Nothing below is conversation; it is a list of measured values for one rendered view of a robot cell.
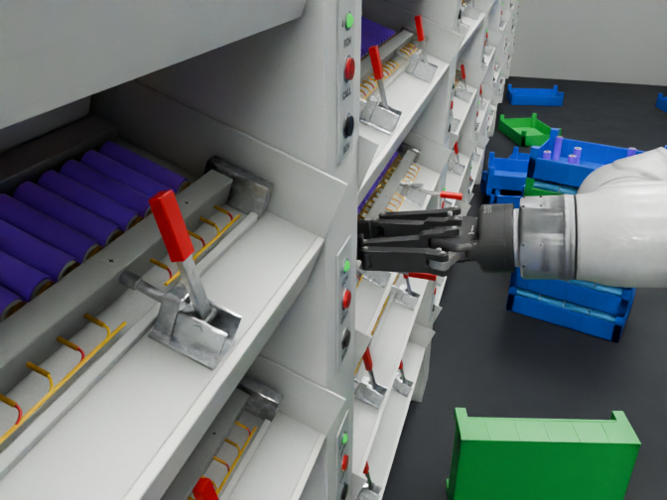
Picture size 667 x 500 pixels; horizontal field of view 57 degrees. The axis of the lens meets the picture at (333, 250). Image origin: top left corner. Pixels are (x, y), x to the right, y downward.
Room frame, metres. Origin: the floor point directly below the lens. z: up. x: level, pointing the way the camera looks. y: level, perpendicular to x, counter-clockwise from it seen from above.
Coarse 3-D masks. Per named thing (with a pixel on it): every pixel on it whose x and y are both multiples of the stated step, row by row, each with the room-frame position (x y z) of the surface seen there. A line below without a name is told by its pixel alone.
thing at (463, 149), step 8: (464, 136) 1.77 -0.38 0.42; (456, 144) 1.61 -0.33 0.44; (464, 144) 1.77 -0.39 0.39; (472, 144) 1.76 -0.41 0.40; (456, 152) 1.61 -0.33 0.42; (464, 152) 1.77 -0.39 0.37; (472, 152) 1.76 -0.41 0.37; (448, 160) 1.63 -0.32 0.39; (456, 160) 1.70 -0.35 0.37; (464, 160) 1.72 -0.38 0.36; (448, 168) 1.62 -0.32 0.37; (456, 168) 1.61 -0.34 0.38; (464, 168) 1.60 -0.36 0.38; (448, 176) 1.57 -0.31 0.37; (456, 176) 1.59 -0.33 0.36; (448, 184) 1.52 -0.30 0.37; (456, 184) 1.54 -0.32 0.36; (448, 200) 1.37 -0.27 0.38
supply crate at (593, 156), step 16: (544, 144) 1.58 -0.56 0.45; (576, 144) 1.61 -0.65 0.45; (592, 144) 1.59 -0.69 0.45; (544, 160) 1.46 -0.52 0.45; (560, 160) 1.60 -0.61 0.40; (592, 160) 1.58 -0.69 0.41; (608, 160) 1.56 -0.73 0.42; (528, 176) 1.48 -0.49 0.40; (544, 176) 1.46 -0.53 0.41; (560, 176) 1.44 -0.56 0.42; (576, 176) 1.42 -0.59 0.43
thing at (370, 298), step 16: (416, 144) 1.11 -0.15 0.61; (432, 144) 1.10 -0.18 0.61; (400, 160) 1.09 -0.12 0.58; (416, 160) 1.09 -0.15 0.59; (432, 160) 1.10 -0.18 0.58; (432, 176) 1.07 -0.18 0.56; (400, 192) 0.96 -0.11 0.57; (368, 208) 0.87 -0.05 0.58; (400, 208) 0.90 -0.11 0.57; (416, 208) 0.92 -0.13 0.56; (368, 288) 0.67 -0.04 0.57; (384, 288) 0.68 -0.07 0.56; (368, 304) 0.63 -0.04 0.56; (368, 320) 0.60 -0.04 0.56; (368, 336) 0.51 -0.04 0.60
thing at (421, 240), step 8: (424, 232) 0.61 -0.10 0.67; (432, 232) 0.60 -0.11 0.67; (440, 232) 0.60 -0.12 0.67; (448, 232) 0.60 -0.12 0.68; (456, 232) 0.60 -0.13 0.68; (360, 240) 0.61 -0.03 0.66; (368, 240) 0.62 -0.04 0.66; (376, 240) 0.61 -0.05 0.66; (384, 240) 0.61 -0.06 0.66; (392, 240) 0.61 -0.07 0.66; (400, 240) 0.61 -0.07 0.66; (408, 240) 0.60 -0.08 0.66; (416, 240) 0.60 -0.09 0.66; (424, 240) 0.60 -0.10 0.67
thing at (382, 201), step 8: (408, 152) 1.08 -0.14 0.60; (408, 160) 1.04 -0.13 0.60; (400, 168) 1.00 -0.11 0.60; (408, 168) 1.01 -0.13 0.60; (392, 176) 0.96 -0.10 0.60; (400, 176) 0.97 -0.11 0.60; (416, 176) 1.03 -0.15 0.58; (392, 184) 0.93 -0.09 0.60; (384, 192) 0.89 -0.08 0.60; (392, 192) 0.90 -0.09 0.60; (376, 200) 0.85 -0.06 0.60; (384, 200) 0.86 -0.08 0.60; (376, 208) 0.83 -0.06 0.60; (384, 208) 0.84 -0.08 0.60; (368, 216) 0.80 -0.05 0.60; (376, 216) 0.81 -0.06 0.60; (360, 280) 0.66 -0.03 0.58
